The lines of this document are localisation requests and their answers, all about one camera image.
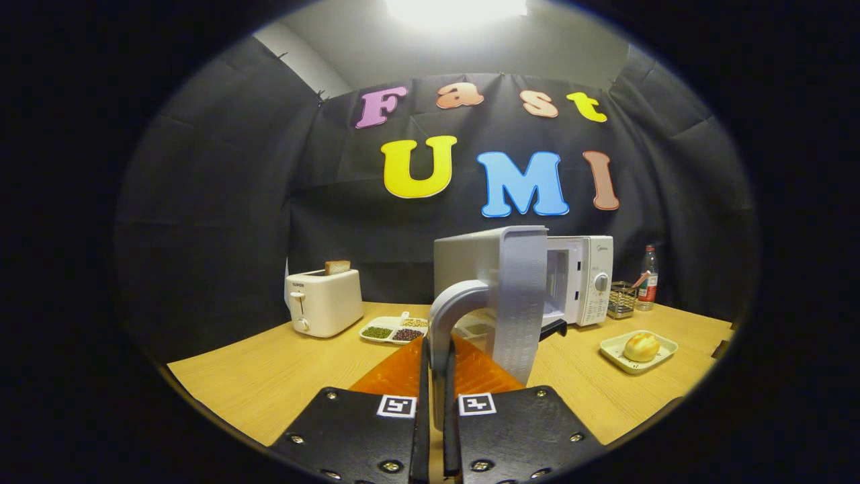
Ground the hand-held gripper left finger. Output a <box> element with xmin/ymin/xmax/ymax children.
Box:
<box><xmin>267</xmin><ymin>335</ymin><xmax>431</xmax><ymax>484</ymax></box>

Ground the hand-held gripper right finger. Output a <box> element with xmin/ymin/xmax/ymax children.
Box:
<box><xmin>441</xmin><ymin>334</ymin><xmax>607</xmax><ymax>484</ymax></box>

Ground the white microwave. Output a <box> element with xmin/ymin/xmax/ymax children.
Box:
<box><xmin>428</xmin><ymin>225</ymin><xmax>615</xmax><ymax>432</ymax></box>

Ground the golden bread bun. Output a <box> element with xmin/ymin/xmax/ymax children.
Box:
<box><xmin>623</xmin><ymin>332</ymin><xmax>661</xmax><ymax>363</ymax></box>

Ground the white divided bean dish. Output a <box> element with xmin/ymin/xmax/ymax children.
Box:
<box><xmin>358</xmin><ymin>311</ymin><xmax>429</xmax><ymax>346</ymax></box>

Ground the cream toaster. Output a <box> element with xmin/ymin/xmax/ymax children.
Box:
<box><xmin>284</xmin><ymin>269</ymin><xmax>364</xmax><ymax>338</ymax></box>

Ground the small cream square plate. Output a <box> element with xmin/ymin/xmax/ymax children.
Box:
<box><xmin>600</xmin><ymin>330</ymin><xmax>679</xmax><ymax>375</ymax></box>

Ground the clear plastic bottle red label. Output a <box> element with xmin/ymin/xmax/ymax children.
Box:
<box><xmin>636</xmin><ymin>245</ymin><xmax>659</xmax><ymax>311</ymax></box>

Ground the black backdrop cloth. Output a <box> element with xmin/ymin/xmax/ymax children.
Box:
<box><xmin>114</xmin><ymin>37</ymin><xmax>757</xmax><ymax>364</ymax></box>

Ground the metal wire basket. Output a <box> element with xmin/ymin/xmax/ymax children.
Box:
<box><xmin>607</xmin><ymin>281</ymin><xmax>639</xmax><ymax>319</ymax></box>

